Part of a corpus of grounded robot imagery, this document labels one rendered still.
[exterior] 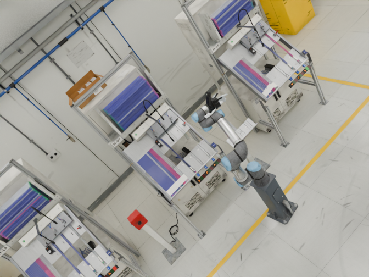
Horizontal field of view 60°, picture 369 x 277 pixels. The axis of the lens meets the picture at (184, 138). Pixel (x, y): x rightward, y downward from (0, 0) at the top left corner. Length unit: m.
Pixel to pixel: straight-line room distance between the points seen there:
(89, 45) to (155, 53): 0.96
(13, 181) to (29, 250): 0.68
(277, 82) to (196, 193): 1.54
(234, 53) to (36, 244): 2.83
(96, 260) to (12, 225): 0.83
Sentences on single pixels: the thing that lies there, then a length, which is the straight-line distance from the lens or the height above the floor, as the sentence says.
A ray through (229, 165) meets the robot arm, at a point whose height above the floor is 1.13.
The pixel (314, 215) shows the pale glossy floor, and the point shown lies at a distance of 3.40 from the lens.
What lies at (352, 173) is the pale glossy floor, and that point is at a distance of 3.58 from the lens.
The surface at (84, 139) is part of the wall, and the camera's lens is 4.81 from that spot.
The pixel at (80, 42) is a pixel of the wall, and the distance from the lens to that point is 4.53.
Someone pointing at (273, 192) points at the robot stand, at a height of 0.42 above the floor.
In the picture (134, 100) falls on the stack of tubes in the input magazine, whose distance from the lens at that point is 3.21.
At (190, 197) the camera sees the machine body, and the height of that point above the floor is 0.25.
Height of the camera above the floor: 2.87
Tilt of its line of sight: 35 degrees down
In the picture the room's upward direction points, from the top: 38 degrees counter-clockwise
